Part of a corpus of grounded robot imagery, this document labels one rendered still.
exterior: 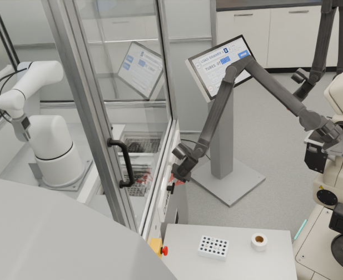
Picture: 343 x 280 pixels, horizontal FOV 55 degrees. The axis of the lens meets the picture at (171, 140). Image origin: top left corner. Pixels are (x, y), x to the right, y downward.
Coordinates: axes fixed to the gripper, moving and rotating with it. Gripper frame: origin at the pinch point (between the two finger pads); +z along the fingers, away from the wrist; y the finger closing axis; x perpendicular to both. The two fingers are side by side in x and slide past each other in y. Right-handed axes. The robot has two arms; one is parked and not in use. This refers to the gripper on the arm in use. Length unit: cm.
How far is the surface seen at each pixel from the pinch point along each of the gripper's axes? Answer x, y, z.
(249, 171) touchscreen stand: -104, -86, 44
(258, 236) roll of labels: 20.9, -40.0, -15.3
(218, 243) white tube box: 25.8, -25.9, -4.9
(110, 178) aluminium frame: 52, 34, -39
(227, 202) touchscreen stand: -67, -72, 55
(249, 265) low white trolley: 33, -39, -10
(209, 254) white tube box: 31.3, -23.4, -1.7
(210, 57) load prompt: -92, 4, -29
